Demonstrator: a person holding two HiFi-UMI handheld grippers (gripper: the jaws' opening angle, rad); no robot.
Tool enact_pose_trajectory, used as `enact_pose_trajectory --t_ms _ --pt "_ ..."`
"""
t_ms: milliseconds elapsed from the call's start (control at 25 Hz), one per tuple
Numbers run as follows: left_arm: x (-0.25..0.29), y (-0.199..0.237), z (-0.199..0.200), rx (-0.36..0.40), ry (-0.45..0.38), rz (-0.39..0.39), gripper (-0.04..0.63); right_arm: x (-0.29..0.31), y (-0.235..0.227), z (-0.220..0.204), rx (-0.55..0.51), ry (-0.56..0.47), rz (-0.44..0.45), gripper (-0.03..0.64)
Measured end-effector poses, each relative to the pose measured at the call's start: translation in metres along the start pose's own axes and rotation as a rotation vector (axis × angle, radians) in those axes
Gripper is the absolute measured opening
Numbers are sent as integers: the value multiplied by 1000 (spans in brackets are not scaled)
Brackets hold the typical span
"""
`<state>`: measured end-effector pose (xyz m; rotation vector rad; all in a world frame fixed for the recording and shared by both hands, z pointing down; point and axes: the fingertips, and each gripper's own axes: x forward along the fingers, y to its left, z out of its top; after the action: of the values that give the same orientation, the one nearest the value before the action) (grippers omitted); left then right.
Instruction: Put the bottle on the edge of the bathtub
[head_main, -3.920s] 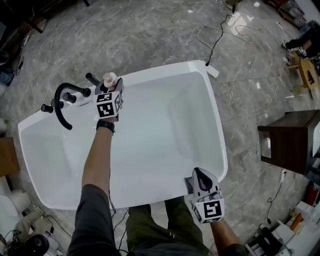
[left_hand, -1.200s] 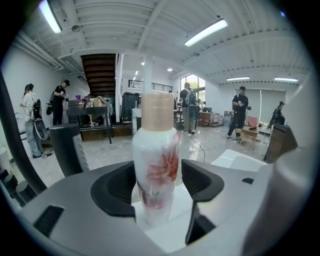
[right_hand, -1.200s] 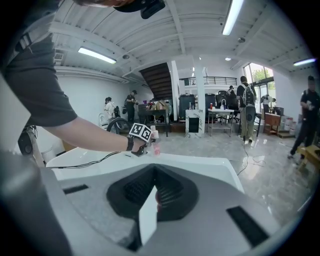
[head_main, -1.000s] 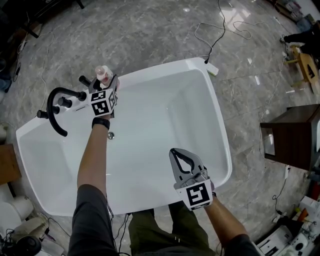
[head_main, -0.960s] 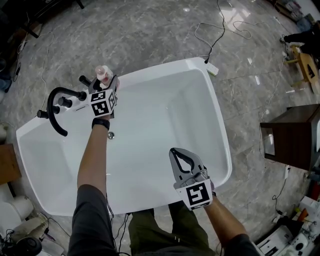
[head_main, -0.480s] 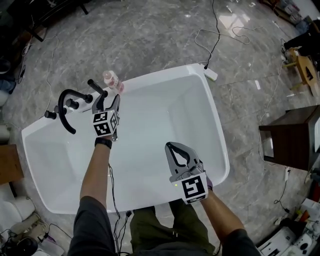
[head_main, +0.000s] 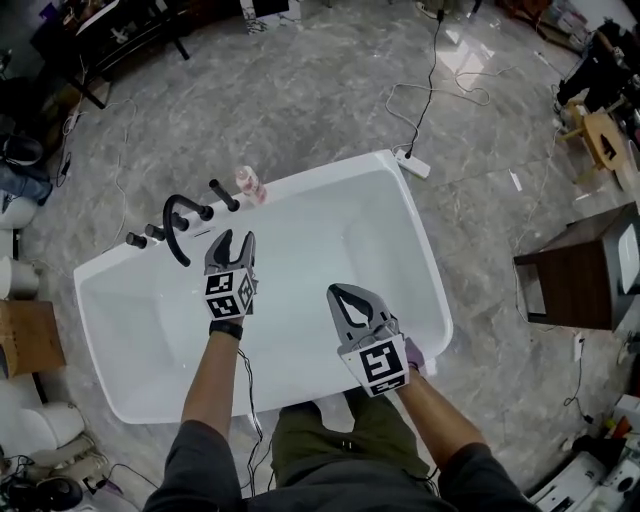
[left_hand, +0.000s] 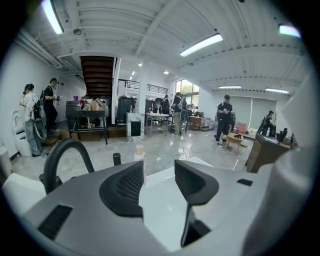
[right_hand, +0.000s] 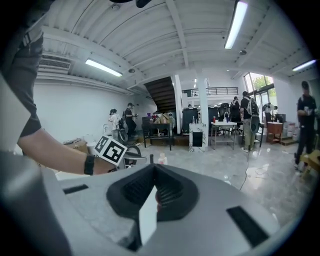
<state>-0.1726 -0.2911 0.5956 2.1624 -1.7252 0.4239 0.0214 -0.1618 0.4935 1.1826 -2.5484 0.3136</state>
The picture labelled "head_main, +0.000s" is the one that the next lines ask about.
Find pink bottle white cap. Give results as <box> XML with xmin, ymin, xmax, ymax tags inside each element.
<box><xmin>234</xmin><ymin>165</ymin><xmax>269</xmax><ymax>207</ymax></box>

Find white floor cable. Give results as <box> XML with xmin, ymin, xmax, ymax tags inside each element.
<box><xmin>384</xmin><ymin>68</ymin><xmax>521</xmax><ymax>151</ymax></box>

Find person's right forearm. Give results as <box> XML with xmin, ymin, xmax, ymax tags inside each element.
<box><xmin>394</xmin><ymin>372</ymin><xmax>490</xmax><ymax>472</ymax></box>

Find white boxy appliance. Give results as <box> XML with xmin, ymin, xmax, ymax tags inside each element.
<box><xmin>528</xmin><ymin>448</ymin><xmax>640</xmax><ymax>512</ymax></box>

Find white marbled cabinet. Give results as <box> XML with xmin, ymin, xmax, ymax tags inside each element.
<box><xmin>239</xmin><ymin>0</ymin><xmax>304</xmax><ymax>36</ymax></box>

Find dark wooden vanity cabinet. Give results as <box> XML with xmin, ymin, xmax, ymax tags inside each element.
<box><xmin>512</xmin><ymin>202</ymin><xmax>640</xmax><ymax>333</ymax></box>

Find cardboard box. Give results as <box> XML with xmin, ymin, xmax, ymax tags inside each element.
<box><xmin>0</xmin><ymin>298</ymin><xmax>68</xmax><ymax>381</ymax></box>

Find black round headset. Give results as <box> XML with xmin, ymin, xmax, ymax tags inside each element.
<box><xmin>29</xmin><ymin>476</ymin><xmax>84</xmax><ymax>512</ymax></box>

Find person's left forearm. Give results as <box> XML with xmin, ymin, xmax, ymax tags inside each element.
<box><xmin>180</xmin><ymin>332</ymin><xmax>245</xmax><ymax>427</ymax></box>

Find person's olive trousers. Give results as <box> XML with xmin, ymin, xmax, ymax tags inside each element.
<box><xmin>269</xmin><ymin>387</ymin><xmax>432</xmax><ymax>494</ymax></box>

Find white sink basin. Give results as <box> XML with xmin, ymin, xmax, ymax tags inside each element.
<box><xmin>616</xmin><ymin>219</ymin><xmax>640</xmax><ymax>297</ymax></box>

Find black wristwatch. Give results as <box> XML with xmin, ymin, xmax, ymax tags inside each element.
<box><xmin>208</xmin><ymin>319</ymin><xmax>246</xmax><ymax>342</ymax></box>

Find black shower wand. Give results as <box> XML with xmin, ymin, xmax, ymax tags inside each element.
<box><xmin>208</xmin><ymin>178</ymin><xmax>242</xmax><ymax>212</ymax></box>

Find person's grey shirt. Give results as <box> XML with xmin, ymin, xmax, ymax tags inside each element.
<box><xmin>141</xmin><ymin>418</ymin><xmax>542</xmax><ymax>512</ymax></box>

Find white bathtub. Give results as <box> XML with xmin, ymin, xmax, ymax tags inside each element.
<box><xmin>73</xmin><ymin>148</ymin><xmax>455</xmax><ymax>427</ymax></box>

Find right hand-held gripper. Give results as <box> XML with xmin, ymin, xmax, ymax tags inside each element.
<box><xmin>326</xmin><ymin>282</ymin><xmax>412</xmax><ymax>399</ymax></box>

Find black power cable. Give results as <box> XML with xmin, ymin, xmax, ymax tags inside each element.
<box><xmin>406</xmin><ymin>8</ymin><xmax>447</xmax><ymax>159</ymax></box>

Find light wooden stool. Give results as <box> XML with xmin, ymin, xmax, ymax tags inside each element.
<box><xmin>556</xmin><ymin>98</ymin><xmax>637</xmax><ymax>187</ymax></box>

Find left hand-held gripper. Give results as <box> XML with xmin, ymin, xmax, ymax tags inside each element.
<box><xmin>201</xmin><ymin>228</ymin><xmax>261</xmax><ymax>322</ymax></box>

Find purple bottle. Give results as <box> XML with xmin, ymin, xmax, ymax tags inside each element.
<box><xmin>403</xmin><ymin>337</ymin><xmax>427</xmax><ymax>374</ymax></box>

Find black curved faucet spout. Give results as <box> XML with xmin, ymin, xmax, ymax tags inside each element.
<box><xmin>162</xmin><ymin>194</ymin><xmax>216</xmax><ymax>268</ymax></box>

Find black desk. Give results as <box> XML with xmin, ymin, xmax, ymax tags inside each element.
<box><xmin>29</xmin><ymin>0</ymin><xmax>192</xmax><ymax>111</ymax></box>

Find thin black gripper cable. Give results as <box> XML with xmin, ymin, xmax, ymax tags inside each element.
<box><xmin>235</xmin><ymin>348</ymin><xmax>265</xmax><ymax>442</ymax></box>

